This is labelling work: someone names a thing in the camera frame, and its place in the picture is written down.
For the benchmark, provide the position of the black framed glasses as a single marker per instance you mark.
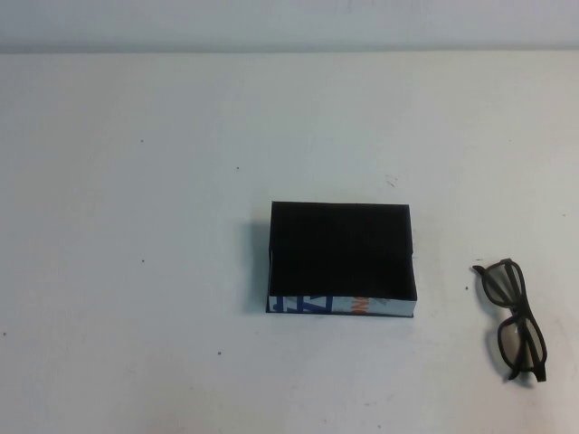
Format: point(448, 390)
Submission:
point(502, 285)

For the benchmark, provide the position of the black open glasses case box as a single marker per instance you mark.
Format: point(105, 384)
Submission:
point(339, 248)

